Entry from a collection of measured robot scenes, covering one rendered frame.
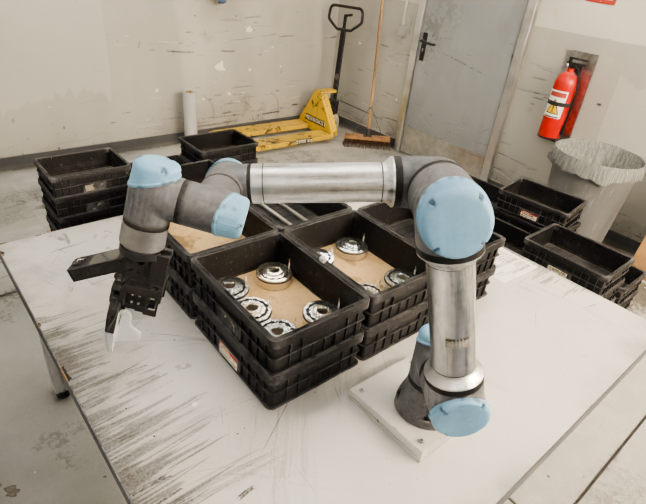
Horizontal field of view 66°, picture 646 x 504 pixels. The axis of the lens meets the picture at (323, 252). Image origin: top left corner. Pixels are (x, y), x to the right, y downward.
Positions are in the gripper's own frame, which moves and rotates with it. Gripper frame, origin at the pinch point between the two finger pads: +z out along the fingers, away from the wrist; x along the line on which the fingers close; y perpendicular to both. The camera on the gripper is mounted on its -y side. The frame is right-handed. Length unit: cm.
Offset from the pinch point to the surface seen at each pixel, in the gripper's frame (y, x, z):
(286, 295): 35, 41, 6
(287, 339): 33.7, 11.3, 0.0
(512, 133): 214, 315, -32
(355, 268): 56, 56, 0
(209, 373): 20.1, 24.7, 24.9
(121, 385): 0.2, 19.9, 30.1
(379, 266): 63, 58, -2
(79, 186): -61, 168, 47
